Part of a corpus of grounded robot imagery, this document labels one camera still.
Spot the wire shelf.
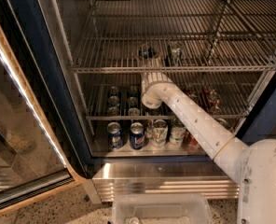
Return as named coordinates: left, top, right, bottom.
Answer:
left=86, top=72, right=260, bottom=120
left=72, top=0, right=276, bottom=74

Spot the front right pepsi can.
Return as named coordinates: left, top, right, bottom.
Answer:
left=130, top=122, right=145, bottom=150

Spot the clear plastic bin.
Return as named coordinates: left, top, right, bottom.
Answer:
left=112, top=194, right=213, bottom=224

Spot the front left pepsi can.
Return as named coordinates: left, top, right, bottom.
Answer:
left=107, top=122, right=123, bottom=149

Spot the glass fridge door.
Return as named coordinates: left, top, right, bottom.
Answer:
left=0, top=25, right=83, bottom=216

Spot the lower wire shelf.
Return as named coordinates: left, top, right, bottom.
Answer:
left=86, top=72, right=260, bottom=120

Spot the green can middle shelf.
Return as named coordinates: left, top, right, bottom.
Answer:
left=167, top=42, right=182, bottom=66

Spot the upper wire shelf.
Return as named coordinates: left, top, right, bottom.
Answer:
left=72, top=0, right=276, bottom=74

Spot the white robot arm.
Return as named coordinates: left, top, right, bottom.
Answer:
left=139, top=58, right=276, bottom=224

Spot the front left green white can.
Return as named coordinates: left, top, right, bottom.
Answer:
left=151, top=119, right=168, bottom=147

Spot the pepsi can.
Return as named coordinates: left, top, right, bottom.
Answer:
left=130, top=122, right=145, bottom=150
left=107, top=122, right=123, bottom=149

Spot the steel fridge base grille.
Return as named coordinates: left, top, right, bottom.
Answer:
left=92, top=161, right=239, bottom=202

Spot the orange can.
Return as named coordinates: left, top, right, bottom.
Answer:
left=216, top=118, right=230, bottom=129
left=187, top=133, right=199, bottom=146

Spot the front left orange can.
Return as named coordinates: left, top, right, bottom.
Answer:
left=187, top=133, right=199, bottom=146

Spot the front right orange can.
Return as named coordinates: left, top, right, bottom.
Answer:
left=216, top=118, right=230, bottom=129

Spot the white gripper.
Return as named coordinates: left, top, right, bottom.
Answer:
left=141, top=58, right=172, bottom=91

